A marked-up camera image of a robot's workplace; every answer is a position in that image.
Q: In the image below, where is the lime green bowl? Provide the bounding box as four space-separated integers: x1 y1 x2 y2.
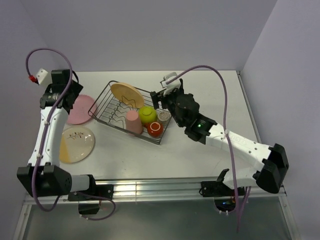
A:
138 106 157 125

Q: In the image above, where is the aluminium front rail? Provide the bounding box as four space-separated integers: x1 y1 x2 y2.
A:
38 177 287 205

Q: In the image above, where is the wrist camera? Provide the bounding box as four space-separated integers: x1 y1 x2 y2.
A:
28 68 52 88
160 72 181 96

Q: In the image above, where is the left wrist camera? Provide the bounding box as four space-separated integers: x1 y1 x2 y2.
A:
28 68 52 88

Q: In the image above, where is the orange brown ceramic mug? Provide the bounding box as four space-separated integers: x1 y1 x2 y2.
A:
145 121 164 138

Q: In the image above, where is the small patterned glass cup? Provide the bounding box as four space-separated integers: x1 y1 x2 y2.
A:
157 111 171 125

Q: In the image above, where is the metal wire dish rack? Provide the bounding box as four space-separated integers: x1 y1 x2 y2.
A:
87 80 176 146

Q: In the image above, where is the cream yellow floral plate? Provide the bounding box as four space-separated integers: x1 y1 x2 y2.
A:
59 126 96 164

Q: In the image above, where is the pink plastic cup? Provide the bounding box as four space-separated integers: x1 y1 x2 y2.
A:
125 110 143 134

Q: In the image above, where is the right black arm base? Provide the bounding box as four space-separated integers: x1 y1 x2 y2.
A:
198 181 236 213

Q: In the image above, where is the pink plastic plate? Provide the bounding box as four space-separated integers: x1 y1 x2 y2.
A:
66 94 97 125

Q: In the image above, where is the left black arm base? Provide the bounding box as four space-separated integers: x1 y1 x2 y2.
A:
67 174 116 221

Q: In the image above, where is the orange plastic plate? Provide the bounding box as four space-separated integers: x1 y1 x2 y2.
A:
110 82 145 109

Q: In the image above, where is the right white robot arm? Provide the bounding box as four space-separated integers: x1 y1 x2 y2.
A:
150 80 289 196

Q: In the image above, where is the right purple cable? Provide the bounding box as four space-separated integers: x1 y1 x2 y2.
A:
166 65 252 233

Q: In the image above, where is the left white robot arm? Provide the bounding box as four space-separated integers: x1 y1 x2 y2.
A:
16 69 98 200

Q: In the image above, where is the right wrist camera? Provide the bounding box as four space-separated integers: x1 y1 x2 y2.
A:
160 72 181 96

